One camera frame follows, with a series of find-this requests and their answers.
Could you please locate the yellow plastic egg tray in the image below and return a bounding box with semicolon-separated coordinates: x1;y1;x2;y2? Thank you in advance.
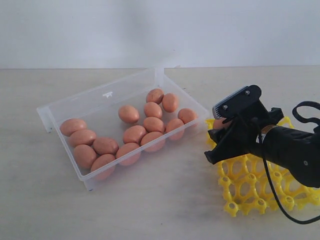
204;114;320;218

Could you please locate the brown egg top back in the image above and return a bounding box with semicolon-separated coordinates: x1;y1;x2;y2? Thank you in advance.
145;88;165;105

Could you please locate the brown egg right edge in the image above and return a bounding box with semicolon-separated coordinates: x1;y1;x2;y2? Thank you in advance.
165;118;185;141

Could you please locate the brown egg front corner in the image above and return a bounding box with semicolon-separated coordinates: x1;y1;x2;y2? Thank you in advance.
90;153;116;181

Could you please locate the black cable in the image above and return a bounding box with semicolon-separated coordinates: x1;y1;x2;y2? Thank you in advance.
249;100;320;225

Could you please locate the brown egg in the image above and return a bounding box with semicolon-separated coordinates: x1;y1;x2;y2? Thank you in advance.
118;105;140;124
143;102;163;119
122;125;147;145
143;116;165;133
162;93;179;113
93;137;119;155
145;88;165;105
177;108;198;124
59;118;87;137
212;118;232;130
73;144;97;169
116;142;141;166
68;129;97;148
140;131;166;153

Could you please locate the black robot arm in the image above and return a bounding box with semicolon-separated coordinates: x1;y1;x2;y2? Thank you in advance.
204;108;320;188

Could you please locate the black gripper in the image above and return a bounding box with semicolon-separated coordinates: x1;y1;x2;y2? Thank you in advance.
204;107;284;165

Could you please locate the clear plastic storage box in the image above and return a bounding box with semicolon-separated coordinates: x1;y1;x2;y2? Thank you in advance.
37;68;209;191

